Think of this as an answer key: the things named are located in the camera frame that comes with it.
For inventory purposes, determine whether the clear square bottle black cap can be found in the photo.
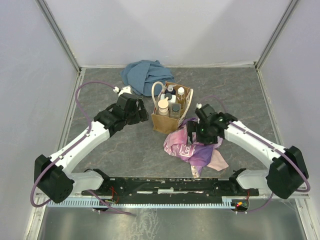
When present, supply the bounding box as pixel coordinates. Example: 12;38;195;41
170;103;181;119

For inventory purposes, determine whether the beige pump bottle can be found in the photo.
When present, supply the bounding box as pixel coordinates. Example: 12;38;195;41
157;99;170;117

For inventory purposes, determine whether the dark blue orange pump bottle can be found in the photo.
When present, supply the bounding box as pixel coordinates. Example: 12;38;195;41
165;84;176;95

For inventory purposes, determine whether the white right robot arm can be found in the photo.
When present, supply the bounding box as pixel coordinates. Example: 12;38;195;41
186;104;311;199

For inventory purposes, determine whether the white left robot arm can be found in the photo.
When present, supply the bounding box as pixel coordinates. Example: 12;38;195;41
34;93;149;204

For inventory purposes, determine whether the pink purple cloth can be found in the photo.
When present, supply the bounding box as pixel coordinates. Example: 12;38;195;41
163;117;229;178

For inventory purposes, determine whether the light blue cable duct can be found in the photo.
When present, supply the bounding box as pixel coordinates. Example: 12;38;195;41
47;197;236;210

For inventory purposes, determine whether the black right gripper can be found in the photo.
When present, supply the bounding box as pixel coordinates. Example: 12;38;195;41
185;120;218;147

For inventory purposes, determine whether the watermelon print jute bag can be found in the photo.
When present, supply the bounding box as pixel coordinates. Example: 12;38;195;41
151;81;194;134

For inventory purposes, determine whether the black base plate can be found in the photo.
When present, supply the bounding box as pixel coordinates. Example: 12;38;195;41
93;177;259;197

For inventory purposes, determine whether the white bottle black cap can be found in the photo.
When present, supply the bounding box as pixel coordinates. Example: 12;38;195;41
160;93;177;106

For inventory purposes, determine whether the blue cloth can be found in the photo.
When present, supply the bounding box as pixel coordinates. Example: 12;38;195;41
120;60;176;97

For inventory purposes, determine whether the clear yellowish bottle white cap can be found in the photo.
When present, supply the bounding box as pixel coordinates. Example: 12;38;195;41
176;87;186;107

